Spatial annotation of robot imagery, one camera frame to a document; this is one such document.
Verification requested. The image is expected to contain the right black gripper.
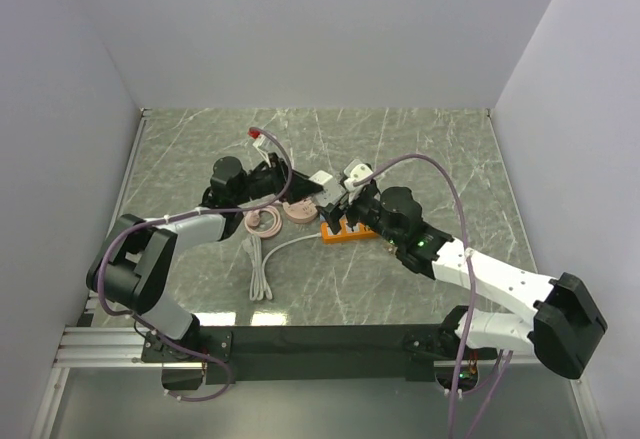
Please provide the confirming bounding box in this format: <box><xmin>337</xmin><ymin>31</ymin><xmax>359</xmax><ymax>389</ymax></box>
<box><xmin>316</xmin><ymin>186</ymin><xmax>403</xmax><ymax>248</ymax></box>

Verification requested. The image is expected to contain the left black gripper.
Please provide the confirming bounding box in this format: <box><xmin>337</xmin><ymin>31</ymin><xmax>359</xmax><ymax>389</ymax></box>
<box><xmin>233</xmin><ymin>152</ymin><xmax>323</xmax><ymax>205</ymax></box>

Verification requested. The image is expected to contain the white square smart plug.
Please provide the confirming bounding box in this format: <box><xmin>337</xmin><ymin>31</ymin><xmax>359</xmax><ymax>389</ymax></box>
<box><xmin>309</xmin><ymin>170</ymin><xmax>345</xmax><ymax>207</ymax></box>

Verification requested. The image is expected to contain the pink round power socket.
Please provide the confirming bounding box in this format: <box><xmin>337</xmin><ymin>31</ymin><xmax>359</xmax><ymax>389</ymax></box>
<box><xmin>281</xmin><ymin>199</ymin><xmax>319</xmax><ymax>224</ymax></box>

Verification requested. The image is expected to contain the pink cable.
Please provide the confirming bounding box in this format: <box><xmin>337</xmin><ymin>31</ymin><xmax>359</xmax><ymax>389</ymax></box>
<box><xmin>243</xmin><ymin>205</ymin><xmax>284</xmax><ymax>238</ymax></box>

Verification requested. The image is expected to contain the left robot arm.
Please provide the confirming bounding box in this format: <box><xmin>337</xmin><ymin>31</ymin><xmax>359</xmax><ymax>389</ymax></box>
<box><xmin>86</xmin><ymin>153</ymin><xmax>324</xmax><ymax>361</ymax></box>

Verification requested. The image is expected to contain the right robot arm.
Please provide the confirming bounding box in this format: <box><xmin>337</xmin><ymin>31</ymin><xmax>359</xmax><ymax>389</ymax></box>
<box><xmin>316</xmin><ymin>183</ymin><xmax>608</xmax><ymax>380</ymax></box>

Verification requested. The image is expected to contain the orange power strip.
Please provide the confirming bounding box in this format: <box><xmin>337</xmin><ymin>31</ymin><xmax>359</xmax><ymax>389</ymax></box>
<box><xmin>320</xmin><ymin>217</ymin><xmax>378</xmax><ymax>244</ymax></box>

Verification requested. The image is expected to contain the black base bar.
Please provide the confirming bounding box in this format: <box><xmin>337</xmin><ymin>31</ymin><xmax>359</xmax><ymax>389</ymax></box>
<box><xmin>139</xmin><ymin>324</ymin><xmax>501</xmax><ymax>388</ymax></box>

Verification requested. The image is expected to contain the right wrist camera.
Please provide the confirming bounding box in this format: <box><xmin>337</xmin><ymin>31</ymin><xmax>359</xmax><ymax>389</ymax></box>
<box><xmin>342</xmin><ymin>159</ymin><xmax>373</xmax><ymax>192</ymax></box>

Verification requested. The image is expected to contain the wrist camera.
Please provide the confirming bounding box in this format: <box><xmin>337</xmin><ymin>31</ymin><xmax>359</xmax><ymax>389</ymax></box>
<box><xmin>342</xmin><ymin>159</ymin><xmax>373</xmax><ymax>192</ymax></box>
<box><xmin>248</xmin><ymin>128</ymin><xmax>272</xmax><ymax>164</ymax></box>

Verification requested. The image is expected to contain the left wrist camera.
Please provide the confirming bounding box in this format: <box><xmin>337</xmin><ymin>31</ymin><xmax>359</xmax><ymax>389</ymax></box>
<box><xmin>248</xmin><ymin>128</ymin><xmax>272</xmax><ymax>164</ymax></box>

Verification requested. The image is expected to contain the white power strip cable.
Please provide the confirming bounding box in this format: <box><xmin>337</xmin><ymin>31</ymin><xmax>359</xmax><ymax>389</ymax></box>
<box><xmin>240</xmin><ymin>231</ymin><xmax>324</xmax><ymax>303</ymax></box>

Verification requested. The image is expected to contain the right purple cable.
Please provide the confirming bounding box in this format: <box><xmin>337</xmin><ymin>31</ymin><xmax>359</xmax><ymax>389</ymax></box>
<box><xmin>349</xmin><ymin>153</ymin><xmax>516</xmax><ymax>439</ymax></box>

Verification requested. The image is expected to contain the aluminium rail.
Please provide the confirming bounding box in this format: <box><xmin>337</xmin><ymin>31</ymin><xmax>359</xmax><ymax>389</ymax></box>
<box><xmin>54</xmin><ymin>296</ymin><xmax>151</xmax><ymax>369</ymax></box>

